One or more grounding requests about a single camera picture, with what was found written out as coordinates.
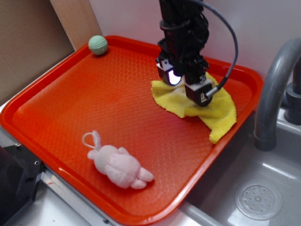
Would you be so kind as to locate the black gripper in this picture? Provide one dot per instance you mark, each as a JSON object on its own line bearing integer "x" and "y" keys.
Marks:
{"x": 185, "y": 35}

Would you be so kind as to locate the yellow cloth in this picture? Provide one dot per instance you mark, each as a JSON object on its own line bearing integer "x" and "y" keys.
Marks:
{"x": 219, "y": 116}

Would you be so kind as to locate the dark grey faucet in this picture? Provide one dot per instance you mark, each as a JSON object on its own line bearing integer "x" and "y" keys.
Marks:
{"x": 279, "y": 76}

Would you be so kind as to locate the green ball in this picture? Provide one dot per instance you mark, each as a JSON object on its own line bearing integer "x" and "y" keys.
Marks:
{"x": 98, "y": 45}

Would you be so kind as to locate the pink plush bunny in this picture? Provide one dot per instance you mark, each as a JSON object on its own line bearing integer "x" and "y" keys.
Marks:
{"x": 121, "y": 168}

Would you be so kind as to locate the red plastic tray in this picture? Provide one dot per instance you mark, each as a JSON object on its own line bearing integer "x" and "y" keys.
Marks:
{"x": 112, "y": 95}

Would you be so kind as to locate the grey sink basin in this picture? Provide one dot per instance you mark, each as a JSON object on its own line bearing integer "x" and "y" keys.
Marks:
{"x": 212, "y": 201}

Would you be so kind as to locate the sink drain strainer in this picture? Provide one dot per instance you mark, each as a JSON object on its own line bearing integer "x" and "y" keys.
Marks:
{"x": 258, "y": 200}

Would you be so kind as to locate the brown cardboard panel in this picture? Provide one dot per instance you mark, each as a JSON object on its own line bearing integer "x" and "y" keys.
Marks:
{"x": 35, "y": 35}

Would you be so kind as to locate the dark faucet handle knob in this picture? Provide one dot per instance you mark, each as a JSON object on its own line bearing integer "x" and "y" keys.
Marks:
{"x": 293, "y": 97}

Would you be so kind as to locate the black octagonal mount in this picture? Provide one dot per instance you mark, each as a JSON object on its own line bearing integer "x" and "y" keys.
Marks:
{"x": 20, "y": 172}

